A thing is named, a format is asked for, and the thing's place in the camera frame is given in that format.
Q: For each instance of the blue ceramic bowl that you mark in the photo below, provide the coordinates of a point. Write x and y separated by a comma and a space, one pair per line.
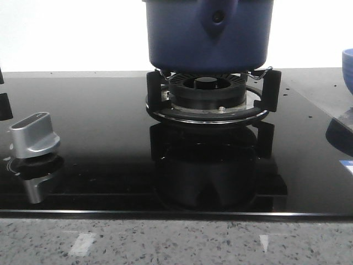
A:
347, 68

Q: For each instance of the blue cooking pot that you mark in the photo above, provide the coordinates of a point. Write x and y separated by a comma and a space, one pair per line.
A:
202, 37

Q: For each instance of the black left pot support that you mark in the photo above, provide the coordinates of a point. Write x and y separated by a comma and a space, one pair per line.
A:
5, 111

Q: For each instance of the black gas burner head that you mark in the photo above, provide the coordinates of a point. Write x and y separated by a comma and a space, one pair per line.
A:
207, 92

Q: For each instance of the black glass stove top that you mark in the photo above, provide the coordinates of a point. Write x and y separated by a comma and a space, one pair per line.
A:
115, 161

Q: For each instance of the silver stove control knob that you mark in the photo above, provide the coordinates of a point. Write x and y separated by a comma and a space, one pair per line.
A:
34, 136

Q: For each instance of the blue white sticker label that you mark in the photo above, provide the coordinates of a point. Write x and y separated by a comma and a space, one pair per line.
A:
348, 165

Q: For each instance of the silver wire pot adapter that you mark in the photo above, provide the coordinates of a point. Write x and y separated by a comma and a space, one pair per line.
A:
254, 74

